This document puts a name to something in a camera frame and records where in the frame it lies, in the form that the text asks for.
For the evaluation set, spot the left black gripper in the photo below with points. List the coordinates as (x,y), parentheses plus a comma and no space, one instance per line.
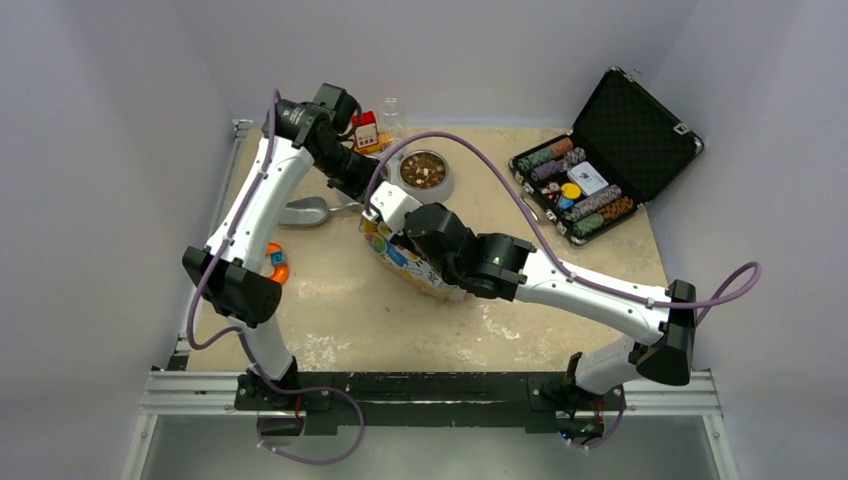
(357,186)

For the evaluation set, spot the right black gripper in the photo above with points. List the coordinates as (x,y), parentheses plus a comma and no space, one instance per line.
(401,234)

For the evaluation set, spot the pet food bag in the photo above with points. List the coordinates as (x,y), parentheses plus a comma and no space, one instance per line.
(405,262)

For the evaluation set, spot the silver metal scoop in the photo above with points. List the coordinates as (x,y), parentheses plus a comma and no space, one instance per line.
(312,212)

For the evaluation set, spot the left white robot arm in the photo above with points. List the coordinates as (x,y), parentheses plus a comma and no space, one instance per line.
(231,294)

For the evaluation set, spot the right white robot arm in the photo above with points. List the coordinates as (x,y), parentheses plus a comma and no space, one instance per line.
(658,330)

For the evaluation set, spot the grey double pet bowl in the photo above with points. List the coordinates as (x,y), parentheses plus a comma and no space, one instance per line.
(390,173)

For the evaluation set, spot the pet food kibble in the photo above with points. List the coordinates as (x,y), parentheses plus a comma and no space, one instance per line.
(423,170)

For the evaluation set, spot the red toy block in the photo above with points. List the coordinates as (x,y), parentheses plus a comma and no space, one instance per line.
(367,137)

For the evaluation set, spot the clear water bottle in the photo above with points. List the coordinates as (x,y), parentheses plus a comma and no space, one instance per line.
(392,122)

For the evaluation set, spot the orange toy arch with blocks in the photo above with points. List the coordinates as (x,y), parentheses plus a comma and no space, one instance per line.
(279,263)

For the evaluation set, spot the black poker chip case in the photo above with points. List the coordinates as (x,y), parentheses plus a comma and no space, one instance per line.
(622,151)

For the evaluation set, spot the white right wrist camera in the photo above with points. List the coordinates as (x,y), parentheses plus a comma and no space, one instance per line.
(389,204)

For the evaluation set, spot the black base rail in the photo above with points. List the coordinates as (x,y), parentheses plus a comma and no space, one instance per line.
(535,402)

